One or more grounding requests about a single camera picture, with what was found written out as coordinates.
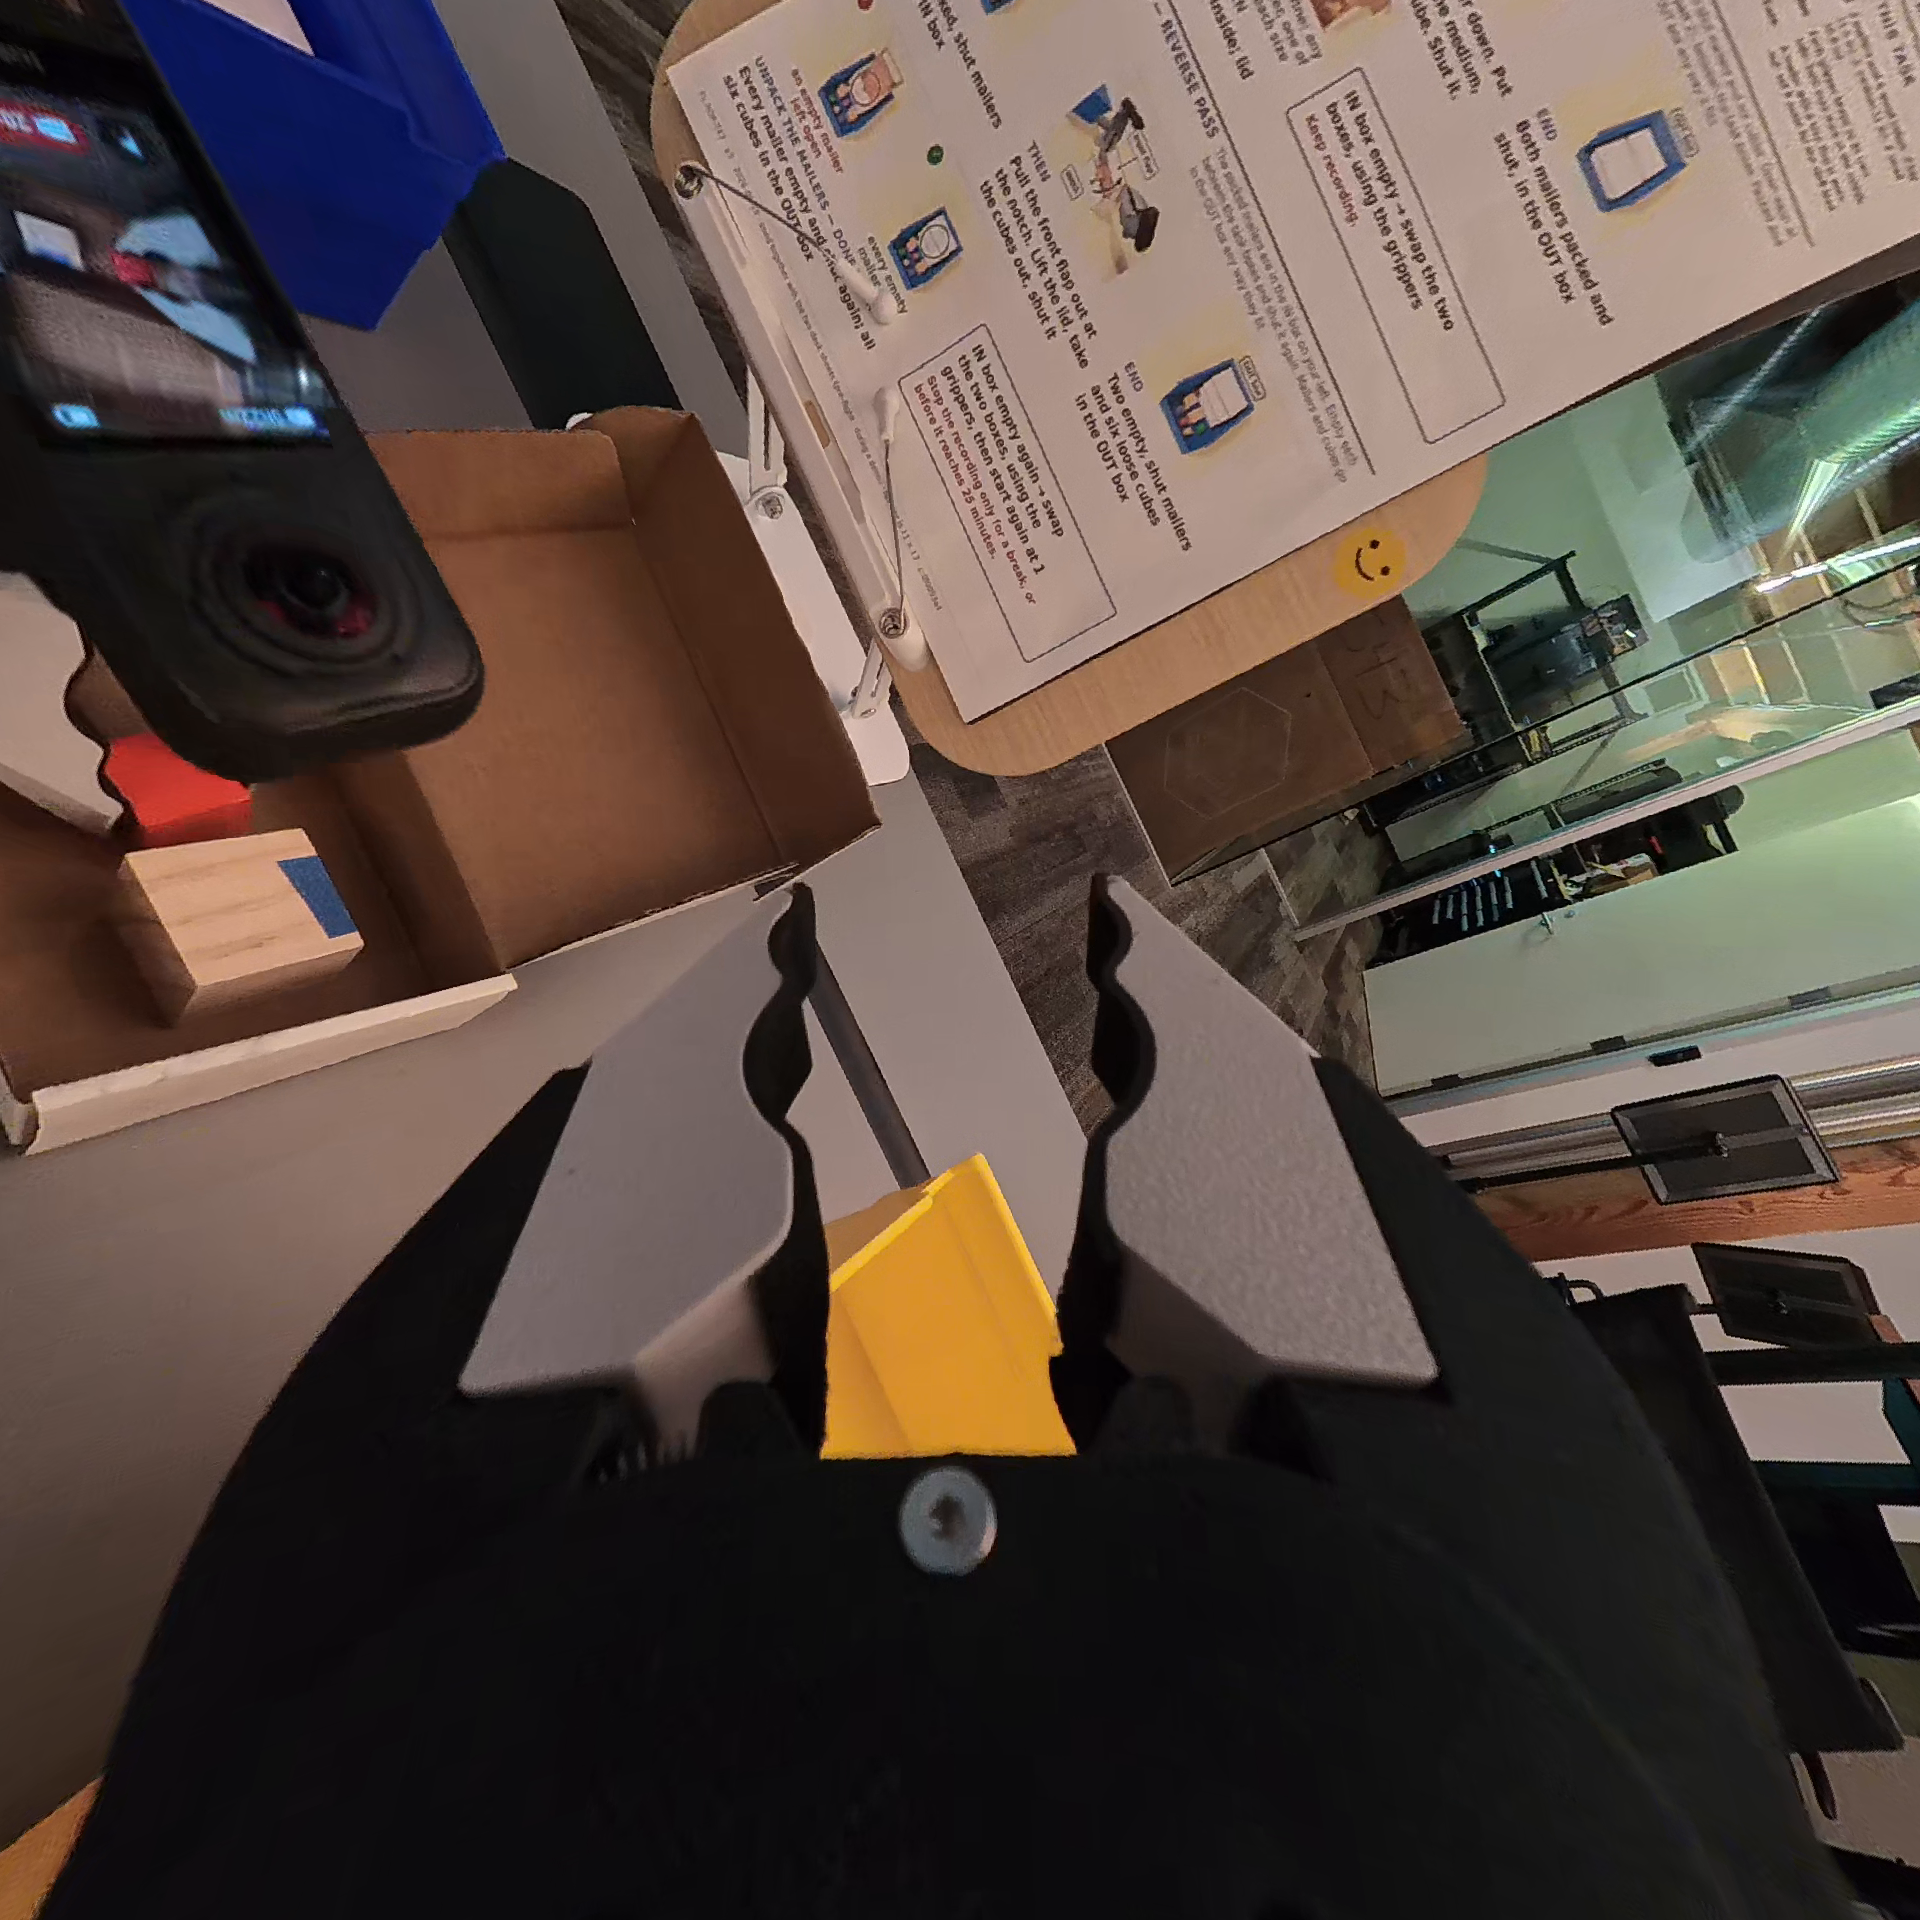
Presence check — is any black flat monitor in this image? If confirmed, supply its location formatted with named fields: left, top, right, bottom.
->
left=1692, top=1240, right=1882, bottom=1346
left=1610, top=1074, right=1843, bottom=1205

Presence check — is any small red cube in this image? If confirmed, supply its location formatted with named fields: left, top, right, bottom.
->
left=104, top=736, right=257, bottom=845

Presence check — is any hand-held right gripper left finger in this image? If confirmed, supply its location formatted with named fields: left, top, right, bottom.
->
left=456, top=885, right=833, bottom=1453

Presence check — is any white cardboard mailer box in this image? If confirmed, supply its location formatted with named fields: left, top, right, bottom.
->
left=0, top=405, right=884, bottom=1156

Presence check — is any black equipment shelf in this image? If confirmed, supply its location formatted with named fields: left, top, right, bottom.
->
left=1359, top=545, right=1749, bottom=962

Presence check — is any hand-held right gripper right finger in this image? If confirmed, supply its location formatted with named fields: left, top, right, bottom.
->
left=1055, top=873, right=1442, bottom=1453

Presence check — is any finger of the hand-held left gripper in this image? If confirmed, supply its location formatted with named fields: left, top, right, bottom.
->
left=0, top=576, right=133, bottom=841

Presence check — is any wooden cube with blue tape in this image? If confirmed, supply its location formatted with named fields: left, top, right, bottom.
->
left=113, top=826, right=365, bottom=1031

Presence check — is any brown cardboard box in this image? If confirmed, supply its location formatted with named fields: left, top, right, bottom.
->
left=1107, top=596, right=1469, bottom=885

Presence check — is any blue plastic bin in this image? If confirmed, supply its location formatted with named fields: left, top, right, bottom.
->
left=119, top=0, right=511, bottom=336

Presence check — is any printed instruction sheet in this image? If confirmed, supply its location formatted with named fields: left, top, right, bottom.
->
left=663, top=0, right=1920, bottom=724

